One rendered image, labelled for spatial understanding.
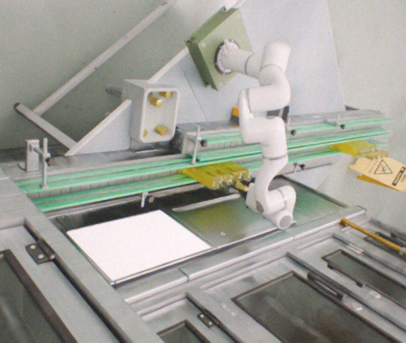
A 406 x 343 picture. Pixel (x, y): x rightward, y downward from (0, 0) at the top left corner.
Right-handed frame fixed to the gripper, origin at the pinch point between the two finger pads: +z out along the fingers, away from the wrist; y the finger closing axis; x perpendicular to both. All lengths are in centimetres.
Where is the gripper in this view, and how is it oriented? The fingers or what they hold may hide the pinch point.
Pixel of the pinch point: (244, 187)
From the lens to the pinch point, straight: 177.4
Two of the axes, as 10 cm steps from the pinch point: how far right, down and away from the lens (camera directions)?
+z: -4.4, -3.9, 8.1
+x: -8.9, 0.4, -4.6
